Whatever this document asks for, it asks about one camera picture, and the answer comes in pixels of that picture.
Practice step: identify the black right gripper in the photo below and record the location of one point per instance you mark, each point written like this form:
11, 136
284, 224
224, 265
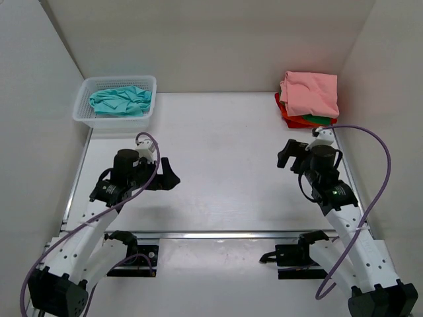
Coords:
295, 148

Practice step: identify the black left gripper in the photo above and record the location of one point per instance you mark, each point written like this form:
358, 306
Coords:
168, 177

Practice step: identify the teal t shirt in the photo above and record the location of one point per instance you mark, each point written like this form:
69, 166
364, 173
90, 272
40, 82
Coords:
129, 101

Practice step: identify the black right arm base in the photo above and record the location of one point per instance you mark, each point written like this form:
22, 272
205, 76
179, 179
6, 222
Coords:
293, 260

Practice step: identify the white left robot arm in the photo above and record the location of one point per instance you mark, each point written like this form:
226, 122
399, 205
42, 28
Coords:
63, 280

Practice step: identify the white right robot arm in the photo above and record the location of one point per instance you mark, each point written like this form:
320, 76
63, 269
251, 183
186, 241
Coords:
369, 281

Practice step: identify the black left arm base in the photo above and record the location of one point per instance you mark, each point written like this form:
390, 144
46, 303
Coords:
141, 257

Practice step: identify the red folded t shirt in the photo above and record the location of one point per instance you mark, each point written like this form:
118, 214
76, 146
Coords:
293, 122

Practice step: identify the green folded t shirt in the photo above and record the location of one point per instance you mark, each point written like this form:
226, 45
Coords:
318, 120

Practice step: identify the pink folded t shirt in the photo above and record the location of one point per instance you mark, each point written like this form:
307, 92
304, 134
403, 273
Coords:
306, 93

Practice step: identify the white plastic basket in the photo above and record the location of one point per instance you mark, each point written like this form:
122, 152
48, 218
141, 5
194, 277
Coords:
84, 113

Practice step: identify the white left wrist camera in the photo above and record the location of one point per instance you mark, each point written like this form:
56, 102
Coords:
146, 149

